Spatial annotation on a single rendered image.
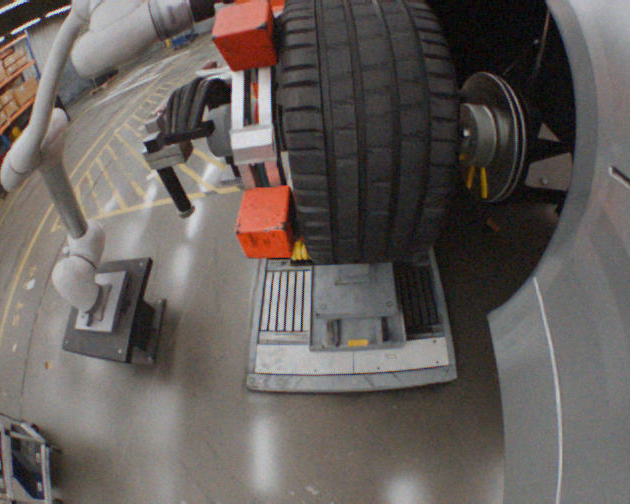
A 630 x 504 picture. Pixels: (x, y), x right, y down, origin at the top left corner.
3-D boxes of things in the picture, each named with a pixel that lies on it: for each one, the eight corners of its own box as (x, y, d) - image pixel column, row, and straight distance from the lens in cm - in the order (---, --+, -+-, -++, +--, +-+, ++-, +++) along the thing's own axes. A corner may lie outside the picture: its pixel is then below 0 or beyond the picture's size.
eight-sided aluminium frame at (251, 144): (306, 284, 68) (251, 34, 34) (279, 284, 69) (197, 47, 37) (312, 151, 106) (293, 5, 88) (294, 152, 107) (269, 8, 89)
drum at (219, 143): (300, 162, 66) (291, 108, 59) (214, 171, 72) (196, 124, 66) (303, 132, 78) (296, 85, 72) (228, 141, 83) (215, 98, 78)
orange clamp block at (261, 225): (297, 214, 49) (294, 258, 43) (253, 217, 51) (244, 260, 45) (291, 184, 44) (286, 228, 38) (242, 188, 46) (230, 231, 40)
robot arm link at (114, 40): (154, 32, 46) (141, -22, 53) (68, 86, 50) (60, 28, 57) (167, 52, 56) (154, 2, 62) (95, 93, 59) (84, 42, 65)
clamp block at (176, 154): (187, 163, 56) (177, 141, 54) (150, 171, 61) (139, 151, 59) (195, 148, 60) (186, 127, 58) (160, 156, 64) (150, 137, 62)
